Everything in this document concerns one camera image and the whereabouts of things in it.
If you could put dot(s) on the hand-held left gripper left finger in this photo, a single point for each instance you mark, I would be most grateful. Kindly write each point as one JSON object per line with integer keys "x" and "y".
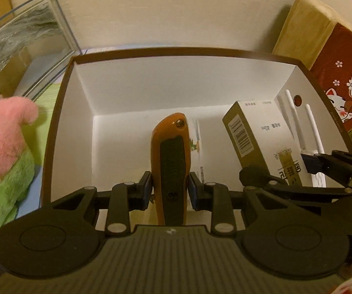
{"x": 146, "y": 188}

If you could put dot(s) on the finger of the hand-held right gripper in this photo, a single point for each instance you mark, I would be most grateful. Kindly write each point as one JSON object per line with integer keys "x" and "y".
{"x": 309, "y": 164}
{"x": 255, "y": 176}

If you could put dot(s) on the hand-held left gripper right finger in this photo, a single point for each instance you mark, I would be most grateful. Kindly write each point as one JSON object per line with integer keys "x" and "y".
{"x": 193, "y": 191}

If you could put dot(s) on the white medicine box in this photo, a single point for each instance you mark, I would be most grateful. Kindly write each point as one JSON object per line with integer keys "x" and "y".
{"x": 200, "y": 159}

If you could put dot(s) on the orange utility knife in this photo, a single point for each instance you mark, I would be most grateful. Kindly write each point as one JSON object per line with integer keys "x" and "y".
{"x": 171, "y": 162}

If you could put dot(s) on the gold product box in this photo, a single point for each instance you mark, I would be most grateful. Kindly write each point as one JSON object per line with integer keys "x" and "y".
{"x": 266, "y": 134}

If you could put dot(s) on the white wifi router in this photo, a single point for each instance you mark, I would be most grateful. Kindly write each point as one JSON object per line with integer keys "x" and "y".
{"x": 295, "y": 122}

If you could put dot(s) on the brown cardboard box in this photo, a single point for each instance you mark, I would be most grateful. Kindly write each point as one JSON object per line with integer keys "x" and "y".
{"x": 117, "y": 98}

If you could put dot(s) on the red cat print cushion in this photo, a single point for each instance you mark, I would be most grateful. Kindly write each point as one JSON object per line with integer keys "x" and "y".
{"x": 341, "y": 55}

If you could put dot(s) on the pink starfish plush toy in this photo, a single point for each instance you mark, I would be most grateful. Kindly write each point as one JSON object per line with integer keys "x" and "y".
{"x": 1, "y": 141}

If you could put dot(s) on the framed landscape picture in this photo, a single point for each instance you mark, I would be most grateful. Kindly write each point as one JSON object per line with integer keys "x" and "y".
{"x": 25, "y": 36}

